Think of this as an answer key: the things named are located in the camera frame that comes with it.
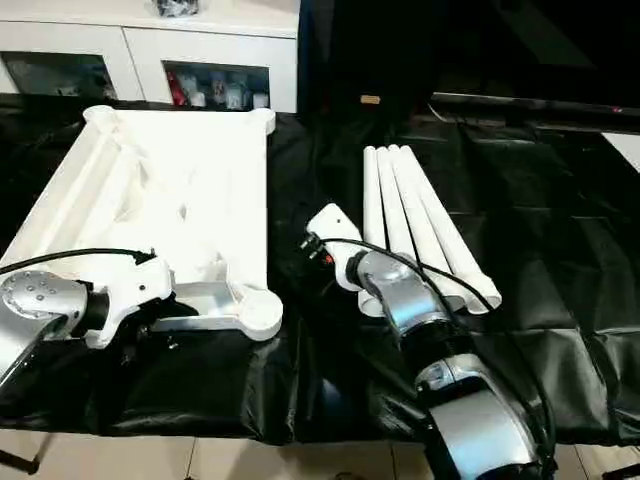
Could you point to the white plastic table leg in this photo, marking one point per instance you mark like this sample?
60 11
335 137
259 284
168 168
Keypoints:
440 215
420 215
372 200
395 210

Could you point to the white plastic table top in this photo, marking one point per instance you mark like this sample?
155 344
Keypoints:
175 165

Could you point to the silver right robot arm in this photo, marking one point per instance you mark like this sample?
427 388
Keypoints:
415 300

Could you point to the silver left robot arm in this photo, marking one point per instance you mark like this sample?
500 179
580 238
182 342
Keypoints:
40 310

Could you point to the black mat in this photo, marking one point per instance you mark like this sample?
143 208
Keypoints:
200 390

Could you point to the small white cup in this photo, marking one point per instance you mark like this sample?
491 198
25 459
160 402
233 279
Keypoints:
259 101
198 99

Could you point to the small tan label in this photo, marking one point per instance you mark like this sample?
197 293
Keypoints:
370 99

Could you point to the white patterned jar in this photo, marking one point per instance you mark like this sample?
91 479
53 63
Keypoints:
235 96

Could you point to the red bottle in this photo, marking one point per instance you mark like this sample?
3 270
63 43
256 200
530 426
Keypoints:
175 87

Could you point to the black bar with red light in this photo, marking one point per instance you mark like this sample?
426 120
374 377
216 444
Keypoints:
525 105

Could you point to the white cabinet with glass doors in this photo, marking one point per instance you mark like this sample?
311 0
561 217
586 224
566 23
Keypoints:
150 45

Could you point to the dark object on cabinet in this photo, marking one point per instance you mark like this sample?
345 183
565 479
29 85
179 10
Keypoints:
177 6

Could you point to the flat white board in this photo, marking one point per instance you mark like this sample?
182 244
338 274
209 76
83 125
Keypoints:
625 150

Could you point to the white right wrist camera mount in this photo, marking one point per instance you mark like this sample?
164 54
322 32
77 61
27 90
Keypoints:
332 222

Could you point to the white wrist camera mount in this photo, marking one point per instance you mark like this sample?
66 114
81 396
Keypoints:
135 285
332 222

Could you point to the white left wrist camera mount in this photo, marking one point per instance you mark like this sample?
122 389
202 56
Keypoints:
135 285

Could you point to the black metal table frame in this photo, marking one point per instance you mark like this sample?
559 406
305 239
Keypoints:
25 457

